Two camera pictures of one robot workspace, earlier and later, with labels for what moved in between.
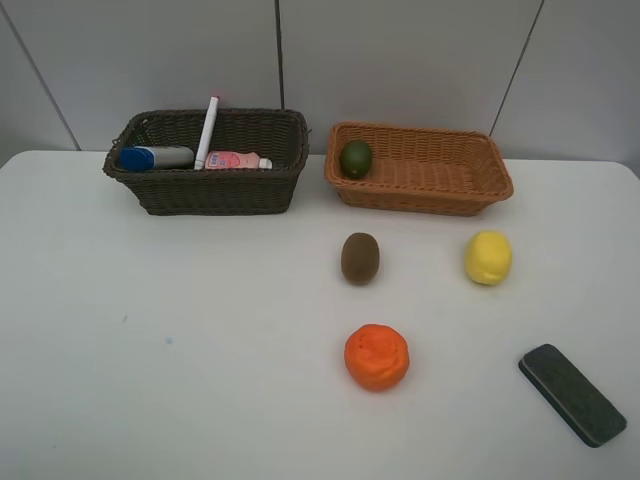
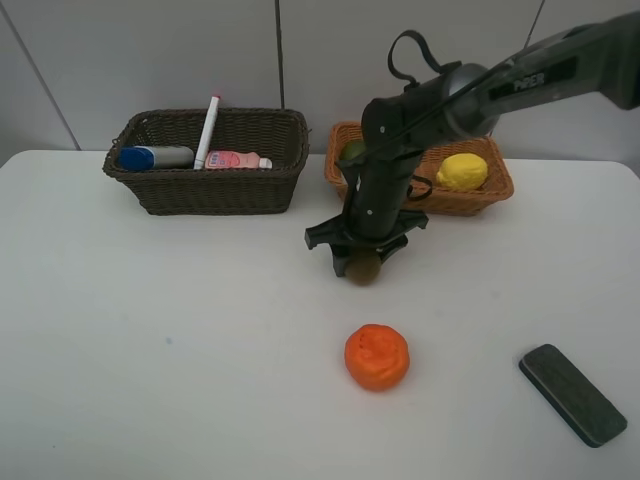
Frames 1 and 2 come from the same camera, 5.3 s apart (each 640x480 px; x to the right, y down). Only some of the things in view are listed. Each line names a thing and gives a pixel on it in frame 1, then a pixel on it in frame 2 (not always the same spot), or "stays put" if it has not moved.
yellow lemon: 488,257 -> 463,172
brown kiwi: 360,258 stays put
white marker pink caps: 207,135 stays put
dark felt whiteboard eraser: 571,397 stays put
